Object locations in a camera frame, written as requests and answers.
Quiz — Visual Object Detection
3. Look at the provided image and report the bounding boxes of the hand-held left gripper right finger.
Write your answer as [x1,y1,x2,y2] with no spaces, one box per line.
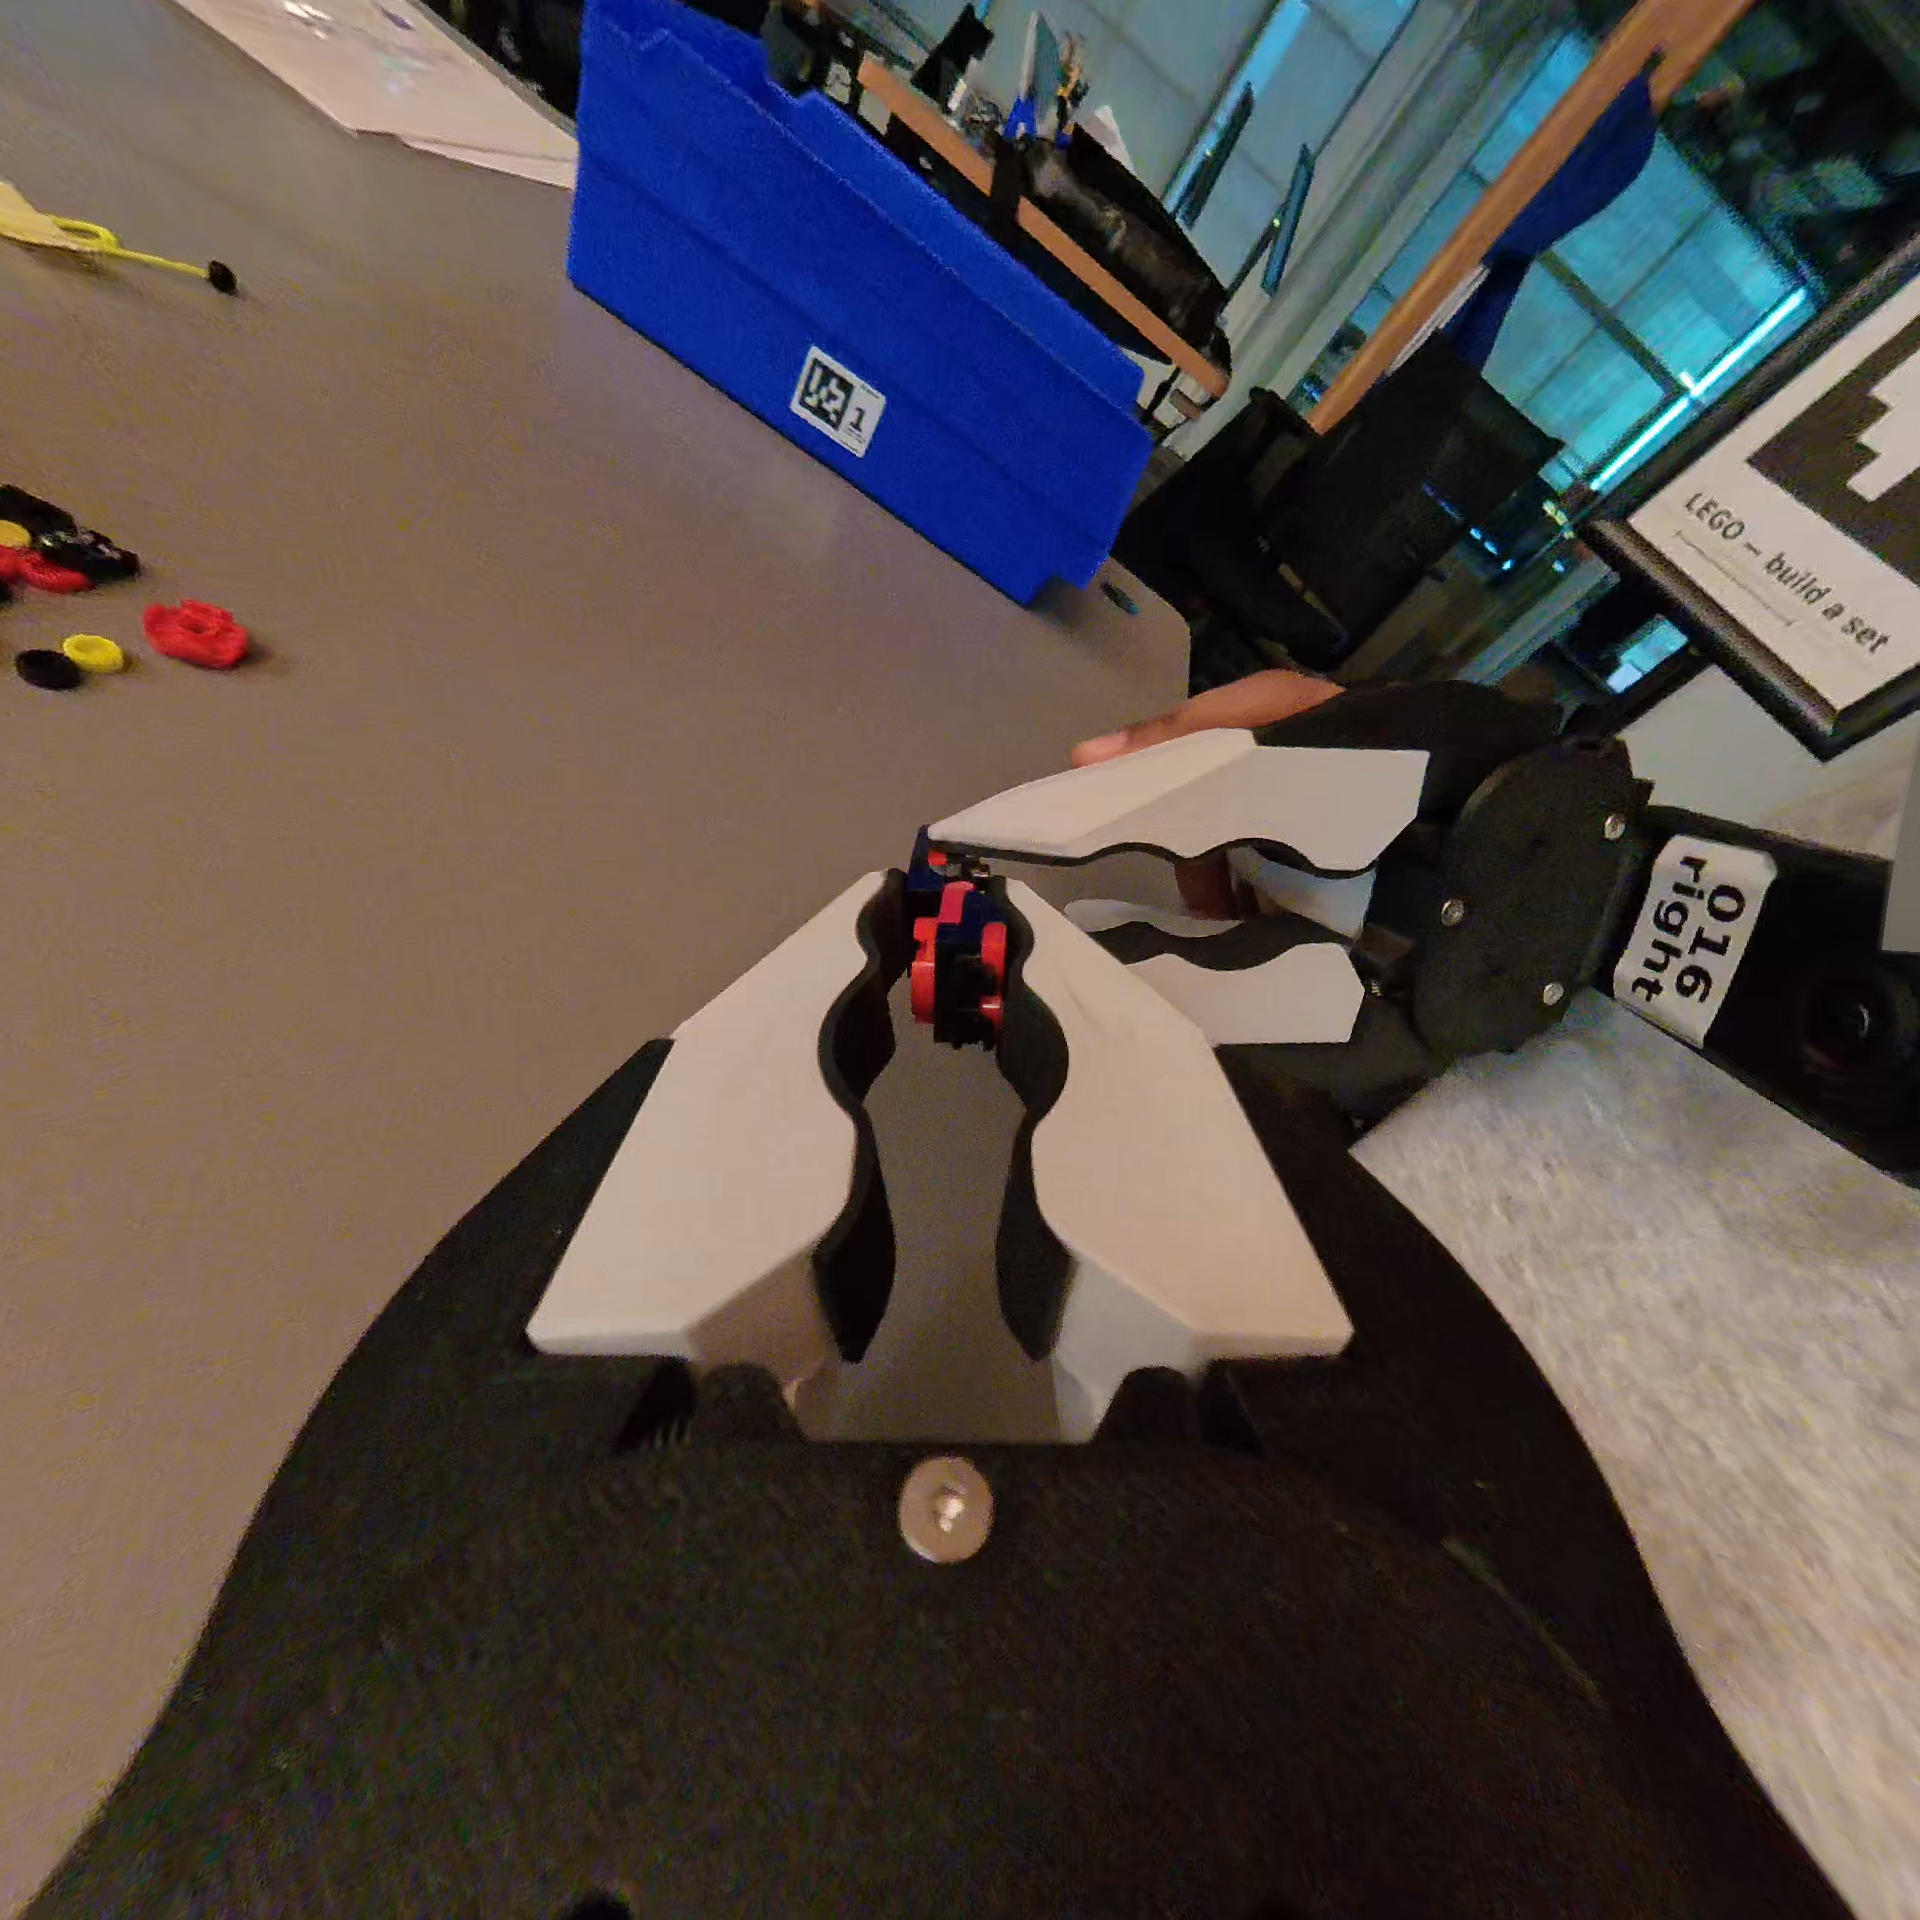
[997,877,1355,1444]

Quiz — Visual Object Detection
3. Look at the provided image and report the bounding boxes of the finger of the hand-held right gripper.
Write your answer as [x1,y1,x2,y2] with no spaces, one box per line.
[922,726,1434,879]
[1067,900,1373,1050]

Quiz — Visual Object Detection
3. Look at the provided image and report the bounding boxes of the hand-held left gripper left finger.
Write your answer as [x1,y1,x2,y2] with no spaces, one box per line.
[527,871,906,1407]

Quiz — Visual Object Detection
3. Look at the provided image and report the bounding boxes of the black red yellow lego assembly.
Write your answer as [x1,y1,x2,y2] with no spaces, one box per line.
[901,838,1016,1051]

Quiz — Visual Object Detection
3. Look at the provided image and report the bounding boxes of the red round lego piece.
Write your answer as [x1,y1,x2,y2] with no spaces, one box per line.
[143,596,253,671]

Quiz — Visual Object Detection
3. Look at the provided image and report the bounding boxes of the pile of lego pieces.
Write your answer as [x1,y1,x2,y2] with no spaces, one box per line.
[0,482,145,600]

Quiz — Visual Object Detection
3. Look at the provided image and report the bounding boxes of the yellow lego axle piece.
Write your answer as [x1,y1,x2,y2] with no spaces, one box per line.
[0,181,240,298]

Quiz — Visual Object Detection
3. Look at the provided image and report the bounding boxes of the person's right hand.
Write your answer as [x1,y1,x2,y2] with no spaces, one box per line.
[1072,668,1354,768]

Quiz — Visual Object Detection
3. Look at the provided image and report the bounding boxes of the black office chair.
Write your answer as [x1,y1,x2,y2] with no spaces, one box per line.
[1125,336,1562,692]

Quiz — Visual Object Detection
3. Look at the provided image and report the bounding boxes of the framed task sign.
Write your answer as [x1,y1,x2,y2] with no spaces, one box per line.
[1581,239,1920,758]

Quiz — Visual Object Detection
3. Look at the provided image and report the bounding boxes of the person's grey sweater torso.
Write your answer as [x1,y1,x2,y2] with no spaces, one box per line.
[1352,990,1920,1920]

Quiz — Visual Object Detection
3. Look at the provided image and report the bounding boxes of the blue plastic bin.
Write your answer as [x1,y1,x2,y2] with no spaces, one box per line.
[568,0,1156,607]

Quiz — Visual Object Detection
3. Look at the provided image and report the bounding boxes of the blue cloth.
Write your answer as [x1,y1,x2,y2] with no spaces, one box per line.
[1448,67,1667,378]

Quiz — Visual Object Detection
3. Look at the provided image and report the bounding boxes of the paper instruction sheet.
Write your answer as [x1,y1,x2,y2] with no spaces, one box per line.
[164,0,578,189]

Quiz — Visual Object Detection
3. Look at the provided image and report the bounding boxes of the wooden post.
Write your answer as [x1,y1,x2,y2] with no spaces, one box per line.
[1306,0,1757,437]

